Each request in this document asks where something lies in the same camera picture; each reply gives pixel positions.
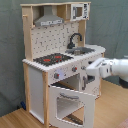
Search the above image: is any white oven door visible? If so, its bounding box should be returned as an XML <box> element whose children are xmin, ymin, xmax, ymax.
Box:
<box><xmin>49</xmin><ymin>86</ymin><xmax>95</xmax><ymax>128</ymax></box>

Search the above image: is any red stove knob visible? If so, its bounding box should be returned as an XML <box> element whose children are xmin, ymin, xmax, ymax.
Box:
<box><xmin>71</xmin><ymin>66</ymin><xmax>78</xmax><ymax>73</ymax></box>
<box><xmin>54</xmin><ymin>73</ymin><xmax>60</xmax><ymax>79</ymax></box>

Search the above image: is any toy microwave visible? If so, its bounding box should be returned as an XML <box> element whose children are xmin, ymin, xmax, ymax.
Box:
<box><xmin>66</xmin><ymin>3</ymin><xmax>90</xmax><ymax>21</ymax></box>

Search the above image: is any wooden toy kitchen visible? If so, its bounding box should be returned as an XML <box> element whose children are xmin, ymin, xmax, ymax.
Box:
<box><xmin>22</xmin><ymin>2</ymin><xmax>105</xmax><ymax>128</ymax></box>

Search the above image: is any black toy faucet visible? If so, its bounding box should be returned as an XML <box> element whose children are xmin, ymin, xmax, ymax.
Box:
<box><xmin>66</xmin><ymin>32</ymin><xmax>83</xmax><ymax>50</ymax></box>

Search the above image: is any right red stove knob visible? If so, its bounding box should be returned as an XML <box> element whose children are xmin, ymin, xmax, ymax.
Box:
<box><xmin>71</xmin><ymin>66</ymin><xmax>78</xmax><ymax>73</ymax></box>

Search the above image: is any left red stove knob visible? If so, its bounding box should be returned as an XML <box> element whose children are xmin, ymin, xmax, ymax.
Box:
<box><xmin>54</xmin><ymin>73</ymin><xmax>60</xmax><ymax>79</ymax></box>

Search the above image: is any grey toy sink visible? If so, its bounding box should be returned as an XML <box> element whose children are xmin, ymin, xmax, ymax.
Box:
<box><xmin>65</xmin><ymin>47</ymin><xmax>95</xmax><ymax>56</ymax></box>

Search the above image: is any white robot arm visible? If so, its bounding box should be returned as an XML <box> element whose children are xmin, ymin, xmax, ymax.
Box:
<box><xmin>86</xmin><ymin>58</ymin><xmax>128</xmax><ymax>89</ymax></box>

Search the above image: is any black toy stovetop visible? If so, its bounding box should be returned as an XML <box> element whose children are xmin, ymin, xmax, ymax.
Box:
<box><xmin>34</xmin><ymin>53</ymin><xmax>70</xmax><ymax>66</ymax></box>

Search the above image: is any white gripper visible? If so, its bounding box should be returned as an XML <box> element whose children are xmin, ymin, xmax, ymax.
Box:
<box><xmin>86</xmin><ymin>58</ymin><xmax>113</xmax><ymax>78</ymax></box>

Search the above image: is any grey backdrop curtain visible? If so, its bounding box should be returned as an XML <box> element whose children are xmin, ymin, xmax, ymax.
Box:
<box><xmin>0</xmin><ymin>0</ymin><xmax>128</xmax><ymax>117</ymax></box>

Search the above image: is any grey range hood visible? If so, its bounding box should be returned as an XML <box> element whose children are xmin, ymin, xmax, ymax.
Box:
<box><xmin>35</xmin><ymin>5</ymin><xmax>64</xmax><ymax>27</ymax></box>

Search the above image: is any white dishwasher door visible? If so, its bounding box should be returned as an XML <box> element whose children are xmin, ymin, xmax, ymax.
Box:
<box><xmin>80</xmin><ymin>56</ymin><xmax>103</xmax><ymax>98</ymax></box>

